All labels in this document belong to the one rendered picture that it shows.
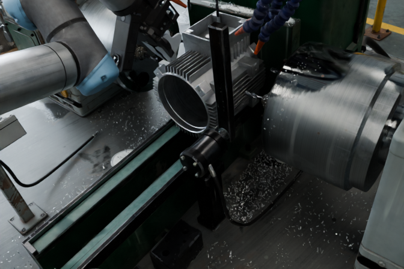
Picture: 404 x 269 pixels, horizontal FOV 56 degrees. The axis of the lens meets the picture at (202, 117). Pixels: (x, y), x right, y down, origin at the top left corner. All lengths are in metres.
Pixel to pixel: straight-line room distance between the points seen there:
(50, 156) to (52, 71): 0.62
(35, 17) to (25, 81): 0.15
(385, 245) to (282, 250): 0.21
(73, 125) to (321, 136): 0.81
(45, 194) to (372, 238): 0.77
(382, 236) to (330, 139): 0.19
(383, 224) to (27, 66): 0.60
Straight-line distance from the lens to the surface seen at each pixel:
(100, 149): 1.13
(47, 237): 0.83
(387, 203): 0.68
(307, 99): 0.67
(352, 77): 0.68
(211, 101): 0.79
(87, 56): 0.63
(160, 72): 0.85
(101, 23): 1.00
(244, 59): 0.87
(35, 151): 1.22
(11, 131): 0.88
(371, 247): 0.78
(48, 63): 0.58
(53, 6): 0.66
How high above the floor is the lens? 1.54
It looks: 40 degrees down
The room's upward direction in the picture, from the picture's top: 8 degrees counter-clockwise
